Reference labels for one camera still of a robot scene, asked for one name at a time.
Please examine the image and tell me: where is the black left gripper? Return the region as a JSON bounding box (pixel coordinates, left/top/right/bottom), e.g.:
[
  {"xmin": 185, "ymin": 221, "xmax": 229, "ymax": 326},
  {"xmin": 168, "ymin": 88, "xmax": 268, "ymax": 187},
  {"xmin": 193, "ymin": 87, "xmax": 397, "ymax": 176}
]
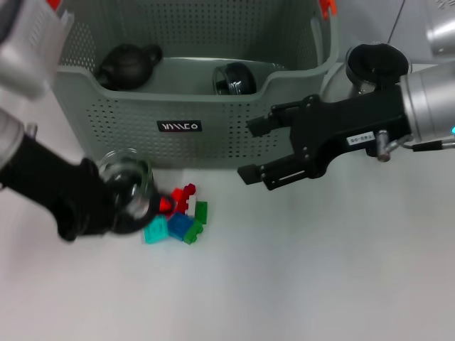
[{"xmin": 0, "ymin": 136, "xmax": 120, "ymax": 243}]

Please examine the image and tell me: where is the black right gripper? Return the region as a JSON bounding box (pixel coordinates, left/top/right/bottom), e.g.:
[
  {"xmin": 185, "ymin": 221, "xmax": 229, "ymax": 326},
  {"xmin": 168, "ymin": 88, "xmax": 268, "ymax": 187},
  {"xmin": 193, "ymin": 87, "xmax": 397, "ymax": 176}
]
[{"xmin": 237, "ymin": 85, "xmax": 410, "ymax": 192}]

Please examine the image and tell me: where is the grey perforated storage basket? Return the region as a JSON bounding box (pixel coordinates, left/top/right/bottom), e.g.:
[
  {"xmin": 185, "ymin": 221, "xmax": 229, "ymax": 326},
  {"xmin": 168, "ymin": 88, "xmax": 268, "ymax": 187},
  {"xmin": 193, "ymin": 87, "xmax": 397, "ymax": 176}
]
[{"xmin": 55, "ymin": 0, "xmax": 338, "ymax": 171}]

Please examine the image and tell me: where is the teal toy block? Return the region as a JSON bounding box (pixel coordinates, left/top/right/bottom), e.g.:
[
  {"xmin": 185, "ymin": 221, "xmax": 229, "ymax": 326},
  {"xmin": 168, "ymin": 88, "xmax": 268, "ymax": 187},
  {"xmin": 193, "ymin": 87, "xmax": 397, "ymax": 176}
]
[{"xmin": 143, "ymin": 215, "xmax": 171, "ymax": 245}]

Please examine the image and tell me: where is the blue toy block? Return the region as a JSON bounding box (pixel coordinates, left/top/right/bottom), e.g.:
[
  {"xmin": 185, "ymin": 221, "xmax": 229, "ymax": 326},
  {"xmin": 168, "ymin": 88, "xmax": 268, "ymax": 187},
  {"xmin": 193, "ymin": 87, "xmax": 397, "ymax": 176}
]
[{"xmin": 166, "ymin": 212, "xmax": 196, "ymax": 242}]

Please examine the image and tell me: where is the green toy block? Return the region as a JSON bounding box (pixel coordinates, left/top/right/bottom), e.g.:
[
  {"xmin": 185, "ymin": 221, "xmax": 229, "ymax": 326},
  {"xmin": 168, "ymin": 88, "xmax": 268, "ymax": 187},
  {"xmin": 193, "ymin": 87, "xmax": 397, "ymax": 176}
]
[
  {"xmin": 193, "ymin": 200, "xmax": 209, "ymax": 225},
  {"xmin": 183, "ymin": 220, "xmax": 205, "ymax": 245}
]

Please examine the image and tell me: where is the glass carafe with black lid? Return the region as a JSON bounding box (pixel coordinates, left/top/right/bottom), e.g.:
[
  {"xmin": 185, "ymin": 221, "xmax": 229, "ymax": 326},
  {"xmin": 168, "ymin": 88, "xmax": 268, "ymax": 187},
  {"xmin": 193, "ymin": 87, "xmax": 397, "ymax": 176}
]
[{"xmin": 318, "ymin": 42, "xmax": 413, "ymax": 106}]

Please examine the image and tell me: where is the black teapot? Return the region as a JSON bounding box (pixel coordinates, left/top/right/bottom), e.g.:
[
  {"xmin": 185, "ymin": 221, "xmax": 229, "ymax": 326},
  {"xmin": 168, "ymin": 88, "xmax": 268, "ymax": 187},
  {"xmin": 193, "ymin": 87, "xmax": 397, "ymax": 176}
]
[{"xmin": 96, "ymin": 42, "xmax": 164, "ymax": 90}]

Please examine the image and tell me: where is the thin dark background cable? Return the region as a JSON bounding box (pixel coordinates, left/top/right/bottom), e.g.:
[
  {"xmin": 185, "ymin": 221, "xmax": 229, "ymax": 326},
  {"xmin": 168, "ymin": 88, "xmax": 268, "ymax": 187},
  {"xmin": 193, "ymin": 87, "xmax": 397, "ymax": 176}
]
[{"xmin": 389, "ymin": 0, "xmax": 406, "ymax": 43}]

